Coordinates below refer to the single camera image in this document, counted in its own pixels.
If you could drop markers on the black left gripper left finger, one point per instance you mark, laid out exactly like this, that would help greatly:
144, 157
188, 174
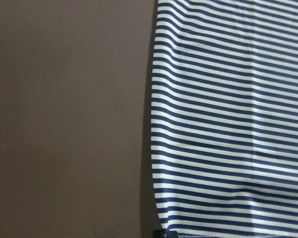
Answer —
157, 234

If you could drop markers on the navy white striped polo shirt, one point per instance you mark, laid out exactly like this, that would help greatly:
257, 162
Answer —
224, 118

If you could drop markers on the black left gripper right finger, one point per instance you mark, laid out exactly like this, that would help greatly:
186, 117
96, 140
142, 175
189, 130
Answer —
171, 235

